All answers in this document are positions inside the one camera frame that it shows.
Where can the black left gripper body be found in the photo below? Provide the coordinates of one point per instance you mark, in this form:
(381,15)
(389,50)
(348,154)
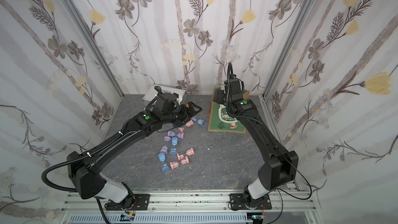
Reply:
(183,113)

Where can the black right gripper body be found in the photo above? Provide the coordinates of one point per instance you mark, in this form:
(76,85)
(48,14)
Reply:
(219,96)

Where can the blue hourglass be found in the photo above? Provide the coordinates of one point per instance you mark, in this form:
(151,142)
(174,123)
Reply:
(201,122)
(165,168)
(174,141)

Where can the purple hourglass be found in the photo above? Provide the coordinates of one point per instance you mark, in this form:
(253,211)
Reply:
(179,135)
(165,146)

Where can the green burlap canvas bag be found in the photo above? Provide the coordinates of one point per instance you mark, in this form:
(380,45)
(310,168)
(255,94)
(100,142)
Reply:
(220,121)

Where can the pink hourglass small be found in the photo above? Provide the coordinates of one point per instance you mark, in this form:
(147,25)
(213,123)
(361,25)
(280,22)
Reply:
(190,152)

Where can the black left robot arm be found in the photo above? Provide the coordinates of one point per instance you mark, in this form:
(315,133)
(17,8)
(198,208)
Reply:
(84,169)

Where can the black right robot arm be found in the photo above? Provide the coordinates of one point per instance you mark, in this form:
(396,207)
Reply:
(280,165)

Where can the pink hourglass upper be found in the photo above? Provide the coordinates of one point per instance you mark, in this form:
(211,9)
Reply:
(188,124)

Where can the purple hourglass standing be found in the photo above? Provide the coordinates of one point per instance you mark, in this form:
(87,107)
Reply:
(165,146)

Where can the pink hourglass lower pair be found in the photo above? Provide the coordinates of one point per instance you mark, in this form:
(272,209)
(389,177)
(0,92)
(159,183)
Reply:
(183,159)

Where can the blue hourglass number 30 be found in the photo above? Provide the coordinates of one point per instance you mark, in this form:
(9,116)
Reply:
(162,157)

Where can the pink hourglass number 15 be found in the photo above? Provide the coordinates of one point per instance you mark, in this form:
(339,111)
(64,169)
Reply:
(174,165)

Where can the blue hourglass front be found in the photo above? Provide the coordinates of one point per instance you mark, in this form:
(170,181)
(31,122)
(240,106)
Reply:
(165,168)

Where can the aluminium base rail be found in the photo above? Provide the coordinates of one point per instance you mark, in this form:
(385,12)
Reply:
(215,206)

